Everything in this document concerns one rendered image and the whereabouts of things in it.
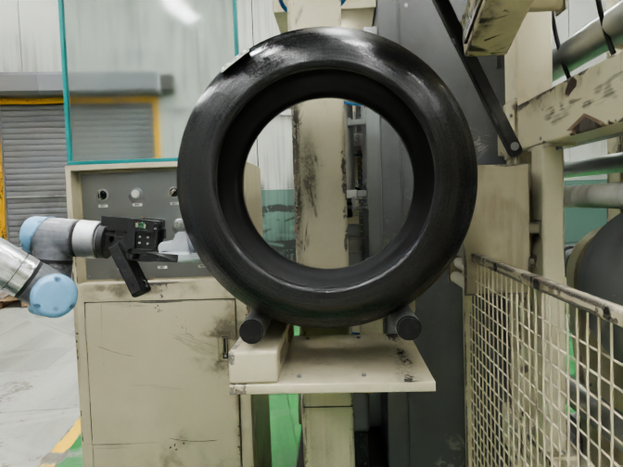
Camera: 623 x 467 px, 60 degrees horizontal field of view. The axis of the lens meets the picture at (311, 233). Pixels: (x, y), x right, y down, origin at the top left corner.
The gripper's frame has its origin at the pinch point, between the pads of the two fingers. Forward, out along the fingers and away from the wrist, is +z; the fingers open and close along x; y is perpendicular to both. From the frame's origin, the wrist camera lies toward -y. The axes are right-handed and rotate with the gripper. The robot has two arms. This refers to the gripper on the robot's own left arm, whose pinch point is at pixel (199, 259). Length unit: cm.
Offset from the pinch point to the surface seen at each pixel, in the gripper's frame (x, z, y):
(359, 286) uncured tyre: -11.9, 31.3, -0.6
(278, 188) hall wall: 884, -84, 29
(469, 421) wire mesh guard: 27, 63, -37
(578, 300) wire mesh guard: -37, 58, 4
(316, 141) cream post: 25.9, 19.8, 28.0
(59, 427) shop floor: 165, -108, -116
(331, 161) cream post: 25.9, 23.8, 23.4
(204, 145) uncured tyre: -11.5, 2.1, 21.6
